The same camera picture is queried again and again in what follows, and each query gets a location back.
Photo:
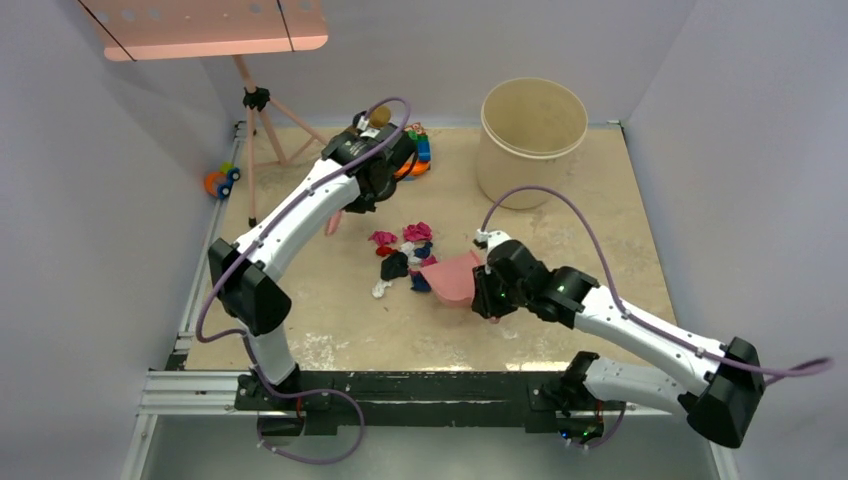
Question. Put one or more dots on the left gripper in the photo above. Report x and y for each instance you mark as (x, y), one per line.
(361, 205)

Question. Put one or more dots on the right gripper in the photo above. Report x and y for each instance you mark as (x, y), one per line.
(484, 300)

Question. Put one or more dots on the pink dustpan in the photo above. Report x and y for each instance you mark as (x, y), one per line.
(451, 280)

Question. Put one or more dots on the pink hand brush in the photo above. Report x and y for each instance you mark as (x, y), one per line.
(333, 223)

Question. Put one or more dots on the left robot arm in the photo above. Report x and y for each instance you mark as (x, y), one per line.
(354, 172)

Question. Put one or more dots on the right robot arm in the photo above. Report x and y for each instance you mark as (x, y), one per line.
(716, 386)

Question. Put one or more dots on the orange toy block set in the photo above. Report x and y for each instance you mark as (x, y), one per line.
(419, 162)

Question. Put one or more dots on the magenta paper ball right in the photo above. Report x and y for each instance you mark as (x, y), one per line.
(419, 232)

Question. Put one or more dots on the white paper scrap top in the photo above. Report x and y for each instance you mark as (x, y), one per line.
(408, 248)

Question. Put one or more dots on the white paper scrap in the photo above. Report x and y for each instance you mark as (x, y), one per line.
(408, 248)
(379, 289)

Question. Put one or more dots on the black microphone stand toy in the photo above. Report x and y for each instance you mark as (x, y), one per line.
(376, 118)

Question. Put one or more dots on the blue paper scrap bottom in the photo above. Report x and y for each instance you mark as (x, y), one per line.
(419, 282)

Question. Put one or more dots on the blue paper scrap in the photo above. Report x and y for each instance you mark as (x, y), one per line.
(419, 282)
(423, 252)

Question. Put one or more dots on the large dark paper scrap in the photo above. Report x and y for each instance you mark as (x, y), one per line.
(394, 266)

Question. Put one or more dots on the blue paper scrap centre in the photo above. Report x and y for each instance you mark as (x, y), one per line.
(423, 252)

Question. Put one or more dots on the white paper scrap left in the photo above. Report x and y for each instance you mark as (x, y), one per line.
(379, 289)

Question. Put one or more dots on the orange blue toy car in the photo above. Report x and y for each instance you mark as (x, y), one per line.
(219, 183)

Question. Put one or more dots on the beige round bin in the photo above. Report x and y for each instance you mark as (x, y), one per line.
(532, 129)

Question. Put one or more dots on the pink music stand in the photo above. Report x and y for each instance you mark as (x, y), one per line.
(164, 30)

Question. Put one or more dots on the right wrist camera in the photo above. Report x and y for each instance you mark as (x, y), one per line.
(486, 241)

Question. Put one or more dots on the black base frame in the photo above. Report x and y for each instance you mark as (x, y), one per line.
(535, 401)

